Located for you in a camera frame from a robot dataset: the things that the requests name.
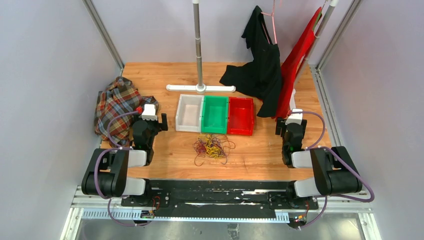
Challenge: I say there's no red cable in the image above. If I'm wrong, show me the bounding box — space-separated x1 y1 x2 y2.
193 134 237 167

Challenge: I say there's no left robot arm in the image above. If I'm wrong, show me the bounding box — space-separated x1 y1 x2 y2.
81 113 168 207

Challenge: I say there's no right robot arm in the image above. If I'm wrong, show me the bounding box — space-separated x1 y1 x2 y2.
275 117 363 209

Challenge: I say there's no white plastic bin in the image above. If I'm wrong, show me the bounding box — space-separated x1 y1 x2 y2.
175 94 204 133

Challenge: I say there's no plaid flannel shirt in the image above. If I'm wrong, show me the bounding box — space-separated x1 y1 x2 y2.
94 76 159 146

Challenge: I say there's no red plastic bin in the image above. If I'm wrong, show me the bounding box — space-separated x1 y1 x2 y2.
226 97 255 136

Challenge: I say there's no black t-shirt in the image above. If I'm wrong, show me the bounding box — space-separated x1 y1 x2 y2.
219 5 282 118

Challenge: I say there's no green plastic bin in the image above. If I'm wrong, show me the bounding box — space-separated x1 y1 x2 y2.
200 95 229 134

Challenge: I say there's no metal clothes rack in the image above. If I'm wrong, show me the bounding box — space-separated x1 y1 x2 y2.
166 0 339 95

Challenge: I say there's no red t-shirt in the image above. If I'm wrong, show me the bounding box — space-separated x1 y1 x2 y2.
274 7 323 118

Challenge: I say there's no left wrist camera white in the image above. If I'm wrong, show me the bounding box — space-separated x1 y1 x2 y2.
136 104 158 121

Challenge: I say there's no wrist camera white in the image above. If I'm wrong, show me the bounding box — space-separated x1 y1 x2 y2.
285 108 303 125
136 104 158 121

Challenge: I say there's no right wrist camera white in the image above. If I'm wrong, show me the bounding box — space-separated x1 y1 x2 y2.
285 108 303 125

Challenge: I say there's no yellow cable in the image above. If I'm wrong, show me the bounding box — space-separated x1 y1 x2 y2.
198 133 231 161

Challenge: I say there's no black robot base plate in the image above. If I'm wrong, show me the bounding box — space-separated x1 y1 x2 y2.
121 179 318 221

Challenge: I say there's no pink wire hanger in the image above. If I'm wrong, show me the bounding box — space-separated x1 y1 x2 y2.
261 0 278 44

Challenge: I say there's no aluminium frame rail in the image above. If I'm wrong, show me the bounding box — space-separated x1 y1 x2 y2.
82 0 125 73

